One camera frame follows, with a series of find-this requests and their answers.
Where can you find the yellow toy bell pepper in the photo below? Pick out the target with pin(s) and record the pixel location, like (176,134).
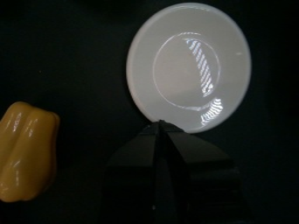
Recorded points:
(26,151)

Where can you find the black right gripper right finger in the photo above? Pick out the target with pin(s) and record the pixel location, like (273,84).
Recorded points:
(201,180)

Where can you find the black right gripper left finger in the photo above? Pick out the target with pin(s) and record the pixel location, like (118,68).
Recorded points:
(132,175)

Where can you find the white round plate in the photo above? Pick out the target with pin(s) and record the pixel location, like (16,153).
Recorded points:
(186,67)

